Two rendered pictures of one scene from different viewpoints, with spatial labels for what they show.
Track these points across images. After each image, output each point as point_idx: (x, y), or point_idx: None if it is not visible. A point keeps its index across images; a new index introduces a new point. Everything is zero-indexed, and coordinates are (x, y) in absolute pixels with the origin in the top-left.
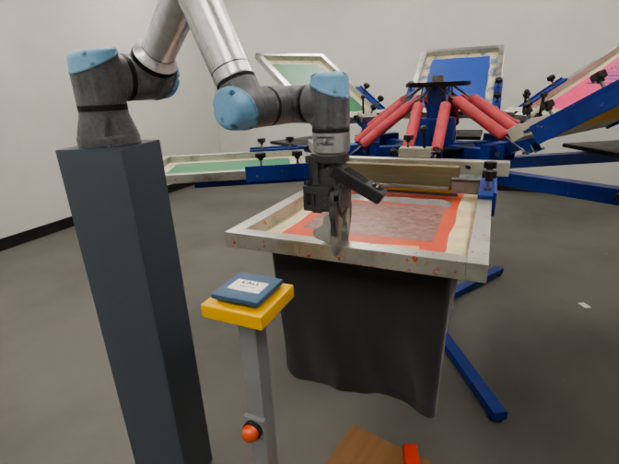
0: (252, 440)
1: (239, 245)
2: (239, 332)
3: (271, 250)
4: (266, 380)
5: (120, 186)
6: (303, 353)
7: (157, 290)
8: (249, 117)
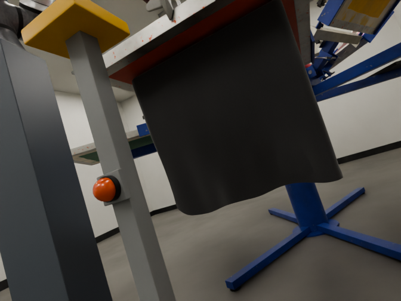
0: (105, 191)
1: None
2: (73, 66)
3: (121, 57)
4: (117, 125)
5: (0, 67)
6: (187, 182)
7: (42, 162)
8: None
